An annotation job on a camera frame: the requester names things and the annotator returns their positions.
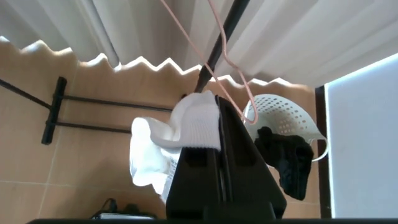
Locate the black garment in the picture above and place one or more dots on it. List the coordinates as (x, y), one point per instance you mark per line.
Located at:
(289, 161)

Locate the black clothes rack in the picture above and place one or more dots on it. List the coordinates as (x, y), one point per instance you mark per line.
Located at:
(54, 109)

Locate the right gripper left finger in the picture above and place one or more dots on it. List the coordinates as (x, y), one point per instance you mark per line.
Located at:
(196, 186)

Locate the beige curtain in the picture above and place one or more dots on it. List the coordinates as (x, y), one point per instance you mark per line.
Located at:
(140, 31)

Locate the pink clothes hanger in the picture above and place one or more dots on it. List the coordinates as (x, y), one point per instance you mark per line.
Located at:
(186, 36)

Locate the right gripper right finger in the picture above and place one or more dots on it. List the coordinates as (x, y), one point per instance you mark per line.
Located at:
(252, 180)

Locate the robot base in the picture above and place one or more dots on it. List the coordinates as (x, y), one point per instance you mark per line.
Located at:
(124, 215)

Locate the white laundry basket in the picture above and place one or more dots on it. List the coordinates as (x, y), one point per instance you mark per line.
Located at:
(286, 112)

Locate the white printed t-shirt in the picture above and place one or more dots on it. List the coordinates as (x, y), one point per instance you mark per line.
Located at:
(192, 124)

